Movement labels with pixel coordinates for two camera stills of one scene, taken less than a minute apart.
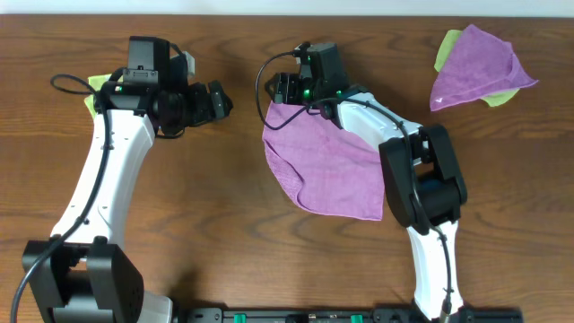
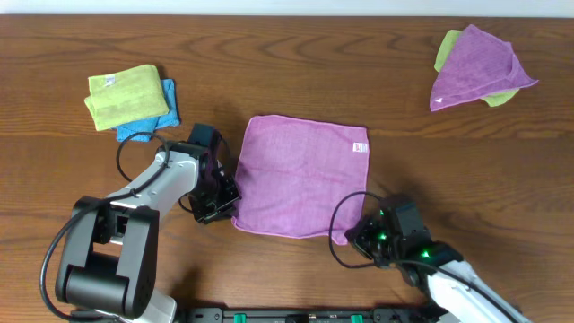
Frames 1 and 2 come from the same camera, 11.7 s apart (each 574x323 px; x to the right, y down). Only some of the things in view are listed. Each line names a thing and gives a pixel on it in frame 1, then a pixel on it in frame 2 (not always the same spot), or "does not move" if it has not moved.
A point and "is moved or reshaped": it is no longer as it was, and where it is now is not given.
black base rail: x=346 y=315 does not move
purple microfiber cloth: x=322 y=166 is moved or reshaped
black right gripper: x=285 y=82 to x=359 y=237
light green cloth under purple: x=446 y=48 does not move
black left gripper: x=208 y=104 to x=222 y=197
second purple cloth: x=478 y=64 does not move
